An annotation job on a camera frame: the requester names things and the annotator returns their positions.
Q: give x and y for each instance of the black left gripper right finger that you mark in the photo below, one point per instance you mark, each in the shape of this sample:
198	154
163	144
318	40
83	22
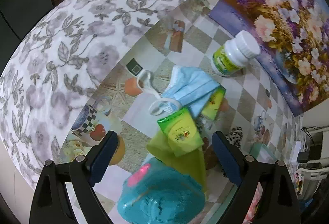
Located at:
264	188

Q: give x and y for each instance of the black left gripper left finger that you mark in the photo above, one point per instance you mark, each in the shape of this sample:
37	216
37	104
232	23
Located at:
51	202

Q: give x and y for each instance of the green cloth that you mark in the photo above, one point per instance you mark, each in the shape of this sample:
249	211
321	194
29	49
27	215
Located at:
192	163

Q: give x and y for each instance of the green tissue pack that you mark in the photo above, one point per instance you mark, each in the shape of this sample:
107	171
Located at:
215	104
181	132

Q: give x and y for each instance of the blue face mask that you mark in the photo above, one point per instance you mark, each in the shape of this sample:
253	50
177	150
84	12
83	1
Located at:
189	87

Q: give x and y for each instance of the pink white fluffy cloth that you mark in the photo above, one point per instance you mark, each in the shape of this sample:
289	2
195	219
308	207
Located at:
254	205

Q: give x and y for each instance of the teal-rimmed white tray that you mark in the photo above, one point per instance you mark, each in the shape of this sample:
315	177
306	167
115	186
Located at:
262	153

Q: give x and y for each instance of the black power adapter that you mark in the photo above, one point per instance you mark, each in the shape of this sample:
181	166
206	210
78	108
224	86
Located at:
302	157

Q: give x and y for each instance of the white rack shelf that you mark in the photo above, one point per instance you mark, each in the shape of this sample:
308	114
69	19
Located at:
315	170

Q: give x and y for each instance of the black white leopard scrunchie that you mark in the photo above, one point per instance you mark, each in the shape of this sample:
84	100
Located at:
235	136

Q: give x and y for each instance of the teal plastic box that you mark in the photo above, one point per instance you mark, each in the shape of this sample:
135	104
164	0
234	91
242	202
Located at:
157	193

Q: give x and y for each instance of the white green-label pill bottle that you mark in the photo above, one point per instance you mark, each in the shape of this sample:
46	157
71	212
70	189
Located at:
235	54

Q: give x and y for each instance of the flower painting canvas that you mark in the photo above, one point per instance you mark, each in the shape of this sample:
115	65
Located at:
293	38

